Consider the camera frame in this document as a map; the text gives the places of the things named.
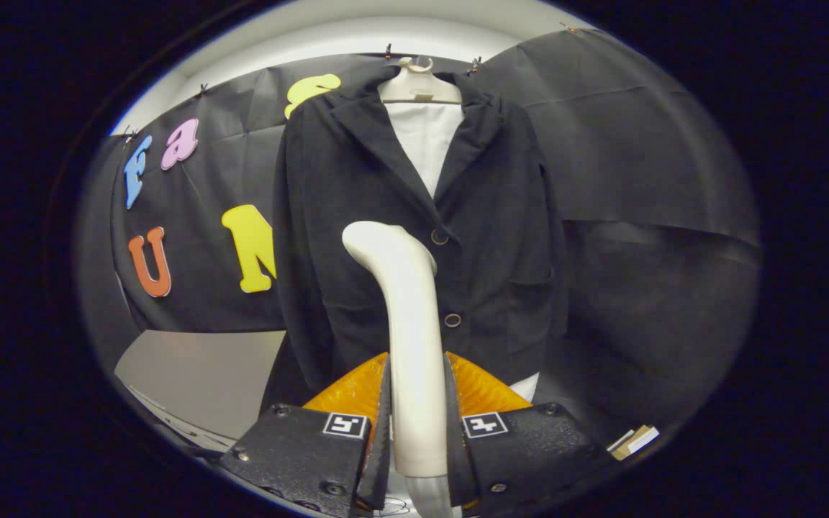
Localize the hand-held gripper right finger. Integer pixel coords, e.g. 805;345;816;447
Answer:
443;351;613;513

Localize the white clothes hanger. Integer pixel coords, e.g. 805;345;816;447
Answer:
377;56;463;105

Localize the small tan and white box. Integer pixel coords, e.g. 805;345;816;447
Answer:
607;424;660;461

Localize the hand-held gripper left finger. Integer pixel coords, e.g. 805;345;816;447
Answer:
219;353;394;518

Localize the black backdrop cloth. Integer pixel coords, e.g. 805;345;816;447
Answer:
73;27;762;447

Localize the white garment steamer with hose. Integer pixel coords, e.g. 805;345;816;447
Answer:
341;220;458;518

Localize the grey cabinet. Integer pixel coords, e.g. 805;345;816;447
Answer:
114;330;287;450

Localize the black button jacket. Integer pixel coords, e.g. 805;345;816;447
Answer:
260;66;570;414

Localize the white mannequin torso with stand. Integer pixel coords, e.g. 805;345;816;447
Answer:
386;102;539;402

